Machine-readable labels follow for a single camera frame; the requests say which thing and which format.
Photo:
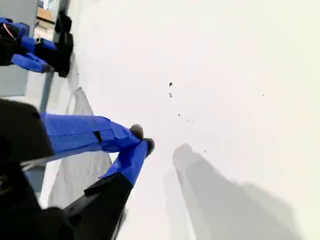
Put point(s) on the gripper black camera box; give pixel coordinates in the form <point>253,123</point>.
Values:
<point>63,52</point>

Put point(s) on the grey striped towel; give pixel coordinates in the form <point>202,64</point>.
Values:
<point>75,175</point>

